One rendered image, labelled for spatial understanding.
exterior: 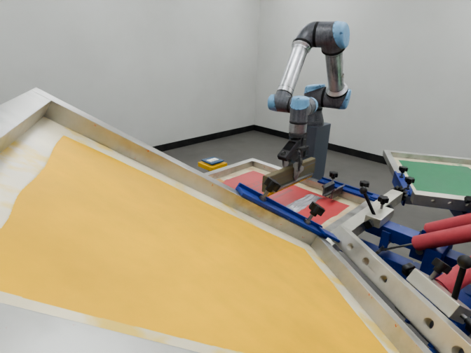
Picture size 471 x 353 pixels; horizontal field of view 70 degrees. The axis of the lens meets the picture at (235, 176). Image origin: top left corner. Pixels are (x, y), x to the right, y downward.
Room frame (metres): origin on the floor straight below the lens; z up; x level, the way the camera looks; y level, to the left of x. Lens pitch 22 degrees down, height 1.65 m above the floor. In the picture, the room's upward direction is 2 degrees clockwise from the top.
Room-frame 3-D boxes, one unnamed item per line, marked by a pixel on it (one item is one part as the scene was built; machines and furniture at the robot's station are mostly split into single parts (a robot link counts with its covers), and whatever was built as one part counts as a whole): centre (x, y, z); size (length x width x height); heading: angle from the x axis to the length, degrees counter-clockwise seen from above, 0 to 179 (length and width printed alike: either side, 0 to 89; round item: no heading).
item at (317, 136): (2.02, -0.45, 0.60); 0.18 x 0.18 x 1.20; 50
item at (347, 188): (1.50, -0.54, 0.98); 0.30 x 0.05 x 0.07; 46
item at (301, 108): (1.42, -0.26, 1.39); 0.09 x 0.08 x 0.11; 151
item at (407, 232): (1.08, -0.58, 1.02); 0.17 x 0.06 x 0.05; 46
